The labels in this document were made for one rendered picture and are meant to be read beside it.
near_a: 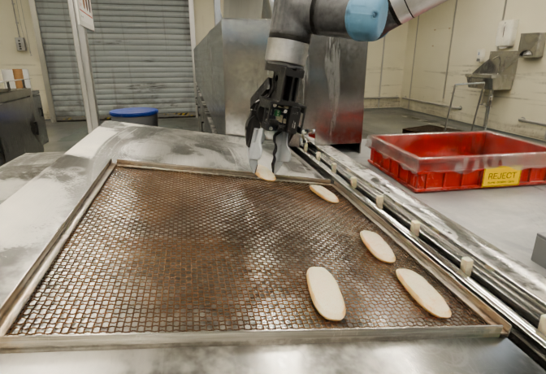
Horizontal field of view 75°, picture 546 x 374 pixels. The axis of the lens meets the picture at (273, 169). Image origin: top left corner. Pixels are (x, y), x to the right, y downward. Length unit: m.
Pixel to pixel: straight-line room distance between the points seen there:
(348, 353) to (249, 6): 2.13
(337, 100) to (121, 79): 6.51
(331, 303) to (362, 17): 0.42
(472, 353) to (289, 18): 0.53
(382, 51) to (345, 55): 7.30
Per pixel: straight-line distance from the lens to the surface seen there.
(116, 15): 7.64
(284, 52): 0.64
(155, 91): 7.56
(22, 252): 0.49
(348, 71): 1.37
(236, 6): 2.32
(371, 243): 0.58
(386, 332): 0.40
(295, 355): 0.36
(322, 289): 0.43
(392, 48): 8.78
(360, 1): 0.61
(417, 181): 1.06
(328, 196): 0.75
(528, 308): 0.64
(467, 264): 0.67
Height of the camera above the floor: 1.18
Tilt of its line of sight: 17 degrees down
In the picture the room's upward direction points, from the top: straight up
